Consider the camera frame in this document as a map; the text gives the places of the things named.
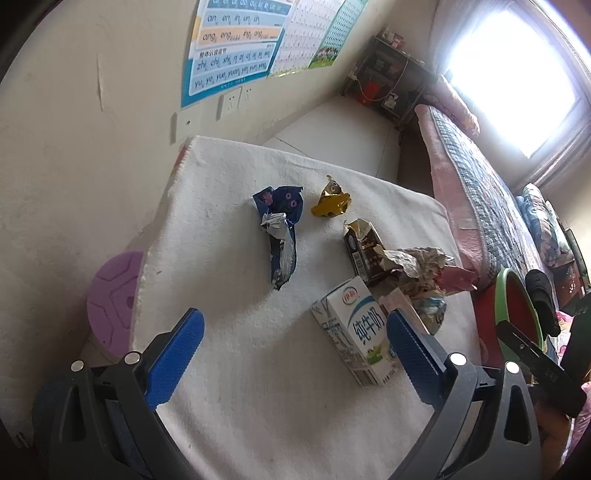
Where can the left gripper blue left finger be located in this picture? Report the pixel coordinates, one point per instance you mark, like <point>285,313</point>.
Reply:
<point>169,354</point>

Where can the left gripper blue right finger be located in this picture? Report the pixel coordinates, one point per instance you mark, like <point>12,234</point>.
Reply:
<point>422,365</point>

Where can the purple round stool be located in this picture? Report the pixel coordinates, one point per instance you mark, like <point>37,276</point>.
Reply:
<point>110,301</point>

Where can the white wall socket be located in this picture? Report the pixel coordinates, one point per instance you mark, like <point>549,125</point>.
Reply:
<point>232,101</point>

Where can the gold foil wrapper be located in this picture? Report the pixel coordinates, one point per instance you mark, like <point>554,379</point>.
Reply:
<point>333,200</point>

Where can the red item on shelf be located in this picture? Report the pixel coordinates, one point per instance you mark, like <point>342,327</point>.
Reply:
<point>370,93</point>

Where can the white chart wall poster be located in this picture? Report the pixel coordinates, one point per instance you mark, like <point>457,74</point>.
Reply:
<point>306,28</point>

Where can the pinyin wall poster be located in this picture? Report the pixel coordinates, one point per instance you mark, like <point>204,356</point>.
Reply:
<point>232,42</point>

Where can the pink paper wrapper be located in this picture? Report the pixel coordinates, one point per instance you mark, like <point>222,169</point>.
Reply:
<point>421,279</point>

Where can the dark corner shelf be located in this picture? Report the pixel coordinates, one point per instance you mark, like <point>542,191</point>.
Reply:
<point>404,80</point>

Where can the bright window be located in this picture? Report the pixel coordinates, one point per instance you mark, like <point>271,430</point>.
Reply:
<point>520,64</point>

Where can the red bin with green rim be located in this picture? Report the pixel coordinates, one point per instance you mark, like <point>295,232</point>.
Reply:
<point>506,299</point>

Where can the dark wooden headboard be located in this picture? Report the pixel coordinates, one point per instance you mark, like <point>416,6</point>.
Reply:
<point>578,267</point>

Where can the blue snack bag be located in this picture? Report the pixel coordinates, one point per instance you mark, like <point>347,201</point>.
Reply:
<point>280,210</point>

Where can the person's right hand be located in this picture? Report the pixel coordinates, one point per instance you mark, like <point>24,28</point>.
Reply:
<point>556,426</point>

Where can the blue white folded duvet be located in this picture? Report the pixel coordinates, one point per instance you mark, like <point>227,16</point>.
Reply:
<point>544,227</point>

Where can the green chart wall poster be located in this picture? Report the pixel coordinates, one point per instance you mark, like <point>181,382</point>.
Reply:
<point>338,32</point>

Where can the black clothing on bed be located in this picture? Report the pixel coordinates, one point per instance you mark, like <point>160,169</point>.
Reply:
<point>539,289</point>

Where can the white milk carton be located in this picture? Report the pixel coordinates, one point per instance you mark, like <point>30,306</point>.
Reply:
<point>357,327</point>

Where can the blue plaid bed quilt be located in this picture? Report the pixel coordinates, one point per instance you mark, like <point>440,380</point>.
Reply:
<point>483,214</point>

